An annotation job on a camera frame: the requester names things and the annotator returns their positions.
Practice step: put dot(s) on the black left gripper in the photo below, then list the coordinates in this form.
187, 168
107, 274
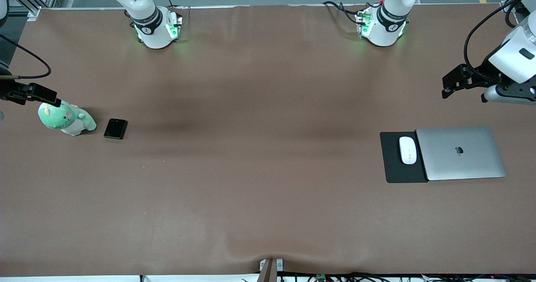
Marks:
485, 73

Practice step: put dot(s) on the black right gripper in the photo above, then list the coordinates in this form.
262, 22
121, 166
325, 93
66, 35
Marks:
8, 91

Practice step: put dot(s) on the black smartphone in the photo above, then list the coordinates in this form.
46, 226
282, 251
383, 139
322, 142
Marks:
115, 129

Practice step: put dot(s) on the white computer mouse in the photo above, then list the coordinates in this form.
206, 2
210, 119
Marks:
408, 146

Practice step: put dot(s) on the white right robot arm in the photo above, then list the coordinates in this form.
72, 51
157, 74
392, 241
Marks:
150, 26

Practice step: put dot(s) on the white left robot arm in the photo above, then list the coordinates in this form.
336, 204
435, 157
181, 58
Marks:
387, 22

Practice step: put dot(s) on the black mouse pad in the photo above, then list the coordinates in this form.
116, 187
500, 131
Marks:
391, 164

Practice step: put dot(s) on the green dinosaur plush toy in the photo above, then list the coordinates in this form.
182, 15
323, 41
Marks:
63, 122

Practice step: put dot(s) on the silver laptop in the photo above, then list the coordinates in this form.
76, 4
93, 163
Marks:
473, 160

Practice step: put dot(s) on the brown table cover mat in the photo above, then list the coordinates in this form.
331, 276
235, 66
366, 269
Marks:
268, 169

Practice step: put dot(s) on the small green circuit board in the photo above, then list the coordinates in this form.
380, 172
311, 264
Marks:
321, 277

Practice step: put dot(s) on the brown post with white brackets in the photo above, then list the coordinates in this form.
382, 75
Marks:
270, 271

